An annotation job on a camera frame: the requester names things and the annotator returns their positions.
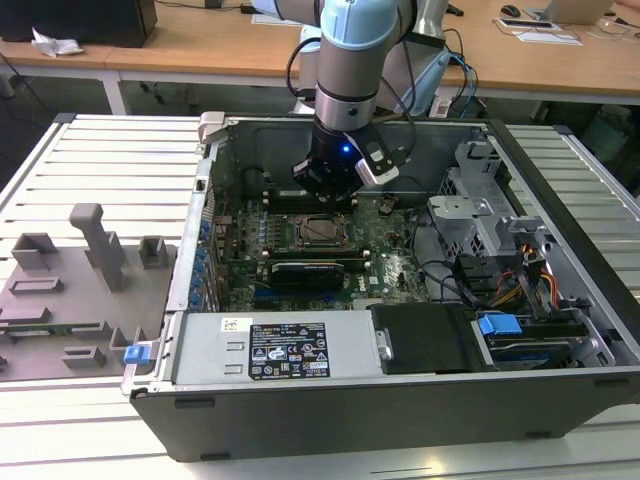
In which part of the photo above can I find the silver CPU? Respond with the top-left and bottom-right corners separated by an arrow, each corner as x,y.
301,217 -> 342,242

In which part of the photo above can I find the CPU socket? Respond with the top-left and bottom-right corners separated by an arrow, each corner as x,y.
292,213 -> 356,252

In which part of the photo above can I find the green motherboard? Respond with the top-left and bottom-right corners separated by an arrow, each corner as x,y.
212,192 -> 437,312

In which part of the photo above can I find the black graphics card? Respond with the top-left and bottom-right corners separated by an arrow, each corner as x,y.
269,259 -> 347,295

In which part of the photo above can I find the silver metal drive cage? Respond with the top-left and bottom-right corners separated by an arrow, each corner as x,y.
427,141 -> 557,264

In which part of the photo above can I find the white paper sheet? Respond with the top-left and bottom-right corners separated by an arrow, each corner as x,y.
251,14 -> 304,27
515,28 -> 585,47

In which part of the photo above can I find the wooden desk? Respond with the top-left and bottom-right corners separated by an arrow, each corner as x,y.
102,0 -> 640,107
0,38 -> 124,81

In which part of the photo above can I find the black plastic shroud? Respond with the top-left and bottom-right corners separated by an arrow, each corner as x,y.
370,301 -> 484,377

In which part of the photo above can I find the grey power supply unit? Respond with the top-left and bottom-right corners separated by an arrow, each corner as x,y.
172,308 -> 391,387

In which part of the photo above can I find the hard disk in blue carrier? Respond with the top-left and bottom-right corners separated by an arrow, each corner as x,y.
474,310 -> 589,372

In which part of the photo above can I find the grey parts rack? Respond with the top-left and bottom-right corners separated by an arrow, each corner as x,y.
0,202 -> 180,384

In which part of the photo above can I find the white tablet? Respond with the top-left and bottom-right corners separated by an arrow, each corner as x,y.
493,17 -> 557,32

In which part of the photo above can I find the black open PC case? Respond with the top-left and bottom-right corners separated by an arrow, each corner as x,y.
121,110 -> 640,464

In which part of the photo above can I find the blue case latch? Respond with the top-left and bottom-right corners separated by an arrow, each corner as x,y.
122,343 -> 151,366

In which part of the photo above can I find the silver laptop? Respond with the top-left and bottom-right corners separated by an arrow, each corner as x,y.
542,0 -> 617,25

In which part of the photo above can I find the black box on desk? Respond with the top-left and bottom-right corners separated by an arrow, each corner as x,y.
0,0 -> 159,50

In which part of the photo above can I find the crumpled white paper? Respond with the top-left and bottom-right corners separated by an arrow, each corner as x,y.
30,27 -> 84,58

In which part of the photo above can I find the green RAM stick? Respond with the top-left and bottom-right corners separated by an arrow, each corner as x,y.
0,322 -> 104,336

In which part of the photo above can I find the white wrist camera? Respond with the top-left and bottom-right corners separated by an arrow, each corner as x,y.
355,143 -> 402,187

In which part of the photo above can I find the grey case handle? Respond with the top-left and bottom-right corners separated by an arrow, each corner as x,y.
197,110 -> 229,147

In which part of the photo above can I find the blue cable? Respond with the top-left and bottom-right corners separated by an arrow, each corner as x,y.
449,49 -> 480,104

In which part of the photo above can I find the yellow orange wire bundle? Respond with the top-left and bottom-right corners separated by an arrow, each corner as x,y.
492,243 -> 557,307

